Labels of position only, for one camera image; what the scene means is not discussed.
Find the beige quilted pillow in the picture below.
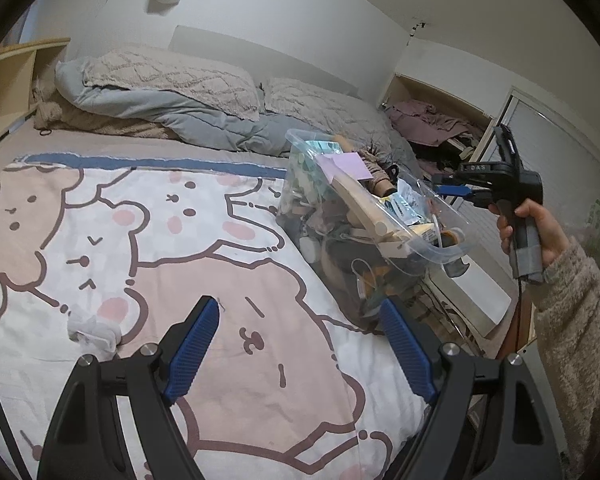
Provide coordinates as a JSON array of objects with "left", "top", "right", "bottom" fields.
[
  {"left": 264, "top": 78, "right": 391, "bottom": 154},
  {"left": 84, "top": 44, "right": 260, "bottom": 122}
]

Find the pile of pink clothes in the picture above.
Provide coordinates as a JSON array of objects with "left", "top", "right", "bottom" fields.
[{"left": 386, "top": 100, "right": 483, "bottom": 146}]

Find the beige fleece blanket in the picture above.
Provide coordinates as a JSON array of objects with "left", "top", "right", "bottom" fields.
[{"left": 32, "top": 81, "right": 178, "bottom": 140}]

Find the white flat board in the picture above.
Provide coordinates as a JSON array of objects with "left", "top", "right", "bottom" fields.
[{"left": 429, "top": 257, "right": 512, "bottom": 337}]

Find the clear plastic clutter bin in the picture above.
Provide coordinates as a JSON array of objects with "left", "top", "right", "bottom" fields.
[{"left": 277, "top": 129, "right": 476, "bottom": 330}]

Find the pink sticky note pad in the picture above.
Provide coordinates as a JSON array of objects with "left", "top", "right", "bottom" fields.
[{"left": 316, "top": 152, "right": 373, "bottom": 183}]

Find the wooden bedside shelf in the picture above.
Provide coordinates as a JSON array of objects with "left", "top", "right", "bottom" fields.
[{"left": 0, "top": 37, "right": 71, "bottom": 142}]

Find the grey duvet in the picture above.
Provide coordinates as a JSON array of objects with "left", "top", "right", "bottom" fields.
[{"left": 55, "top": 58, "right": 394, "bottom": 157}]

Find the beige fuzzy sleeve forearm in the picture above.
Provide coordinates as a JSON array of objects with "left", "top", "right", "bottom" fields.
[{"left": 531, "top": 240, "right": 600, "bottom": 479}]

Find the white closet shelf unit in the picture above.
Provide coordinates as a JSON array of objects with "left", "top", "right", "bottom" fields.
[{"left": 380, "top": 74, "right": 492, "bottom": 178}]

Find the white louvred closet door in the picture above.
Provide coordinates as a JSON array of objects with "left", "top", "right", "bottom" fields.
[{"left": 498, "top": 89, "right": 600, "bottom": 266}]

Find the white cloth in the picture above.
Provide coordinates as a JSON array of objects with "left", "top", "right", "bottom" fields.
[{"left": 67, "top": 308, "right": 122, "bottom": 362}]

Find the cartoon bear blanket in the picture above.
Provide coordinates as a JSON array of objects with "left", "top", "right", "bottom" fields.
[{"left": 0, "top": 162, "right": 427, "bottom": 479}]

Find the beige quilted right pillow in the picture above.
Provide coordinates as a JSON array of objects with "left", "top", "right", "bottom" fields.
[{"left": 264, "top": 78, "right": 391, "bottom": 154}]

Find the beige quilted left pillow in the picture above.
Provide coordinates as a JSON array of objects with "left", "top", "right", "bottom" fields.
[{"left": 84, "top": 44, "right": 260, "bottom": 122}]

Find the person right hand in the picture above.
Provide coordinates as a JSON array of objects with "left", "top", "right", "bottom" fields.
[{"left": 489, "top": 200, "right": 570, "bottom": 269}]

